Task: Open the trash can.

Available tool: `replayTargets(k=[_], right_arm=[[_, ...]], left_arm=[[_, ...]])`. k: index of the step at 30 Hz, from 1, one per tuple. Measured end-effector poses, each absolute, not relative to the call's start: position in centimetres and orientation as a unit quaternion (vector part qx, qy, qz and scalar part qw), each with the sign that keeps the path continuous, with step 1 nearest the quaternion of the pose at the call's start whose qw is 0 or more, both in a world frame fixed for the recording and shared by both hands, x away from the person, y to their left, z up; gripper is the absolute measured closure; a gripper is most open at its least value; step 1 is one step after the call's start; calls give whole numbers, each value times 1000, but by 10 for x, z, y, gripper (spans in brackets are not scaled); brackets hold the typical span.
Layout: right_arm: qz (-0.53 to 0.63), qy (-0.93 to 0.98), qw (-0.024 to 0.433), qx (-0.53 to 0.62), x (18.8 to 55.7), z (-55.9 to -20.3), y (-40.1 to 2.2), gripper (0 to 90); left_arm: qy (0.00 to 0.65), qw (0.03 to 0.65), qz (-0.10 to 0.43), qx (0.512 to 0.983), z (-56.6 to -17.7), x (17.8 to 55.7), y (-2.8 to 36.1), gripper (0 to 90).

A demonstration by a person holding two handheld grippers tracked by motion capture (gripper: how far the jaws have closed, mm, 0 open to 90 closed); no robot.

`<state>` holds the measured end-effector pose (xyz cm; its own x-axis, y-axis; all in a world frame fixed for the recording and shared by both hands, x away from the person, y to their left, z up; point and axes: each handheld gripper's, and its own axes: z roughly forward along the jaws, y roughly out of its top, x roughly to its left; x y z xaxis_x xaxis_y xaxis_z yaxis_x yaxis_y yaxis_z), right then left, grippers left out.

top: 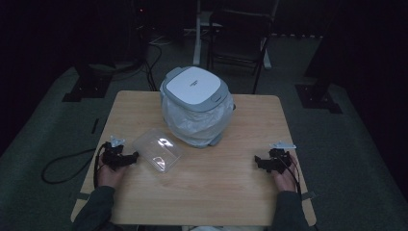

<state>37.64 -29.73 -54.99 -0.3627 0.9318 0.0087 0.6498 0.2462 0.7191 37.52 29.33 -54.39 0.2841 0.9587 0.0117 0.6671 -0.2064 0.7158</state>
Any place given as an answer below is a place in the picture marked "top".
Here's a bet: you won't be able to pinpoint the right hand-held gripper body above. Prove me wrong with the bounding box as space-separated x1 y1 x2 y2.
260 141 297 175

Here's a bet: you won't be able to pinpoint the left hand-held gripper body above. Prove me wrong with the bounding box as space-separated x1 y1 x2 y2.
101 135 134 171

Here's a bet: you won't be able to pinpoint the clear plastic container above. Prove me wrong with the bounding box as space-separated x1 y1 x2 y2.
132 128 184 174

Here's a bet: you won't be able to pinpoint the white lidded trash can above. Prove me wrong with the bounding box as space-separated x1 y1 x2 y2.
159 65 236 149

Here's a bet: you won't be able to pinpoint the person's left hand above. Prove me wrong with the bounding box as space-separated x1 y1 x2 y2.
96 156 129 190

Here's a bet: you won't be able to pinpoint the person's right hand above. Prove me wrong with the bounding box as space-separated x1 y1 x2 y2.
272 154 300 193

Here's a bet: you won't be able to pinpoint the white plastic trash bag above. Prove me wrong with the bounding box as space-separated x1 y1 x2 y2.
160 90 235 148

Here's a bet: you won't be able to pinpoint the black folding chair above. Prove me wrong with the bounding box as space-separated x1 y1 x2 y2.
206 9 273 94

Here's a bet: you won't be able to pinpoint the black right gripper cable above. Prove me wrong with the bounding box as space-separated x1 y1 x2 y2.
278 151 304 200

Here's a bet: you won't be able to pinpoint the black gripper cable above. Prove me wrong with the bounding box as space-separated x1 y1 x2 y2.
40 142 108 190
278 151 304 200

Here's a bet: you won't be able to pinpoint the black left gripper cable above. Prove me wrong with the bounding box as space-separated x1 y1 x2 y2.
40 142 108 190

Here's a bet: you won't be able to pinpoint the black stand base plate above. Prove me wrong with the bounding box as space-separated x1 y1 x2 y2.
294 84 344 115
62 72 114 103

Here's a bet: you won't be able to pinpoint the black floor cables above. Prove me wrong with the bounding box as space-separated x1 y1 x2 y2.
140 35 165 92

